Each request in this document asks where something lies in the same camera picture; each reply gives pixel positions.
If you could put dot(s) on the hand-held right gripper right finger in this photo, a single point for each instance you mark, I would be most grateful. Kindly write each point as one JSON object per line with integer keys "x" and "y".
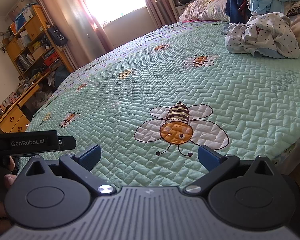
{"x": 210, "y": 157}

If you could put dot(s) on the bright window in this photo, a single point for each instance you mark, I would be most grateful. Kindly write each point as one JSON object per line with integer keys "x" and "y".
{"x": 115, "y": 2}

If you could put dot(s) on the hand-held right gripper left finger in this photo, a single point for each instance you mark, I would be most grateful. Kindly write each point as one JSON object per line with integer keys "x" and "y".
{"x": 90, "y": 156}

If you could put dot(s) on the white star-print shirt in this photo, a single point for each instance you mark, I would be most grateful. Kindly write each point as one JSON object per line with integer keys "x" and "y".
{"x": 262, "y": 35}

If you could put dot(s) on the green quilted bee bedspread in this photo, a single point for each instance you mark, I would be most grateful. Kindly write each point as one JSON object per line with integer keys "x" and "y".
{"x": 165, "y": 85}

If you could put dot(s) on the person's left hand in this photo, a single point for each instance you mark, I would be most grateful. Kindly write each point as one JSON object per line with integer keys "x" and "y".
{"x": 10, "y": 178}

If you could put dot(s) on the navy hanging bag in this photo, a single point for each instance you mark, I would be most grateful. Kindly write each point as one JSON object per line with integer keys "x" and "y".
{"x": 57, "y": 35}

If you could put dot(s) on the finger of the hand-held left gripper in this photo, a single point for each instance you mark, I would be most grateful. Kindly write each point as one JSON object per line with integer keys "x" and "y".
{"x": 67, "y": 143}

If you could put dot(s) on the wooden desk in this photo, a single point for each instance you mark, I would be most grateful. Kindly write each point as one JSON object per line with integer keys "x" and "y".
{"x": 13, "y": 116}

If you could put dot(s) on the pink patterned pillow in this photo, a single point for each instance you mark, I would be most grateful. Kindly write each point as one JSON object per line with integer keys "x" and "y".
{"x": 207, "y": 6}

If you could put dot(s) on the light blue garment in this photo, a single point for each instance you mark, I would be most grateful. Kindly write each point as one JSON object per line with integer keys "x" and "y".
{"x": 267, "y": 6}

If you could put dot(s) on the wooden bookshelf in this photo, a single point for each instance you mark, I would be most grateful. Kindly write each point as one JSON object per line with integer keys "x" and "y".
{"x": 32, "y": 40}

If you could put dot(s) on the pink curtain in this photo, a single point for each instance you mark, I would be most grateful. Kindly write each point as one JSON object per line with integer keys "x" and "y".
{"x": 72, "y": 22}
{"x": 160, "y": 2}

